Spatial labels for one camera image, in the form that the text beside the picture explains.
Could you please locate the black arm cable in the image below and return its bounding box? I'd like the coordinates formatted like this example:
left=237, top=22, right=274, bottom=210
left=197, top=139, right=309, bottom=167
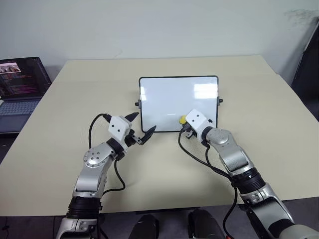
left=88, top=113, right=126, bottom=202
left=177, top=128, right=241, bottom=237

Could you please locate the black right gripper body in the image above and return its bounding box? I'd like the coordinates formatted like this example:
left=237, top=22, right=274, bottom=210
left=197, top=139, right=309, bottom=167
left=179, top=123, right=198, bottom=140

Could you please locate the dark table frame bar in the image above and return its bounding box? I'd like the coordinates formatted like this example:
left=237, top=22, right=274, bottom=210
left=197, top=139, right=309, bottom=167
left=135, top=207, right=200, bottom=216

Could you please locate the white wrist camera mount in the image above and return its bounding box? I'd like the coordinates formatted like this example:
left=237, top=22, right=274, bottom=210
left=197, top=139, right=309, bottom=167
left=185, top=109, right=213, bottom=139
left=108, top=115, right=133, bottom=151

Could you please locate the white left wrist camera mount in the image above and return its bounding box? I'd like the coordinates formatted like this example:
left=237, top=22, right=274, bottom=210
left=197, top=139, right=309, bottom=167
left=108, top=115, right=133, bottom=151

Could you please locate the black chair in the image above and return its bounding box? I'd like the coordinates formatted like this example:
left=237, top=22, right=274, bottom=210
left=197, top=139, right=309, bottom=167
left=291, top=18, right=319, bottom=101

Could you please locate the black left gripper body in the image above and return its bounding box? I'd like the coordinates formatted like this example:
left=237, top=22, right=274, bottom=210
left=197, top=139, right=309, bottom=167
left=124, top=128, right=144, bottom=149

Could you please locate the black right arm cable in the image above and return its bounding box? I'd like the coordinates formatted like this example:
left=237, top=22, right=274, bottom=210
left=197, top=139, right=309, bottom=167
left=177, top=128, right=241, bottom=237

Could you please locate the black rounded shape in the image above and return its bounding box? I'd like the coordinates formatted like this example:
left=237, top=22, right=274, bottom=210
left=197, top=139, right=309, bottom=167
left=130, top=214, right=160, bottom=239
left=187, top=209, right=223, bottom=239

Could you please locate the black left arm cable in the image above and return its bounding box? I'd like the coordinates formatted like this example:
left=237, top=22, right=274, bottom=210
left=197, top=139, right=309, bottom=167
left=88, top=113, right=126, bottom=202

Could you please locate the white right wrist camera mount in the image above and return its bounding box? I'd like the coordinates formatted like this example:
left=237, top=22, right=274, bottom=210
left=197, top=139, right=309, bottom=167
left=185, top=109, right=213, bottom=139

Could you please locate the open laptop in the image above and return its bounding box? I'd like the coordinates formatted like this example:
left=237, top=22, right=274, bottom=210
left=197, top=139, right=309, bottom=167
left=0, top=56, right=53, bottom=135

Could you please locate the black-framed whiteboard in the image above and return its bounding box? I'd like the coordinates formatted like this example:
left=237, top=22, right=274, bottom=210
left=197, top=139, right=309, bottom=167
left=134, top=75, right=224, bottom=133

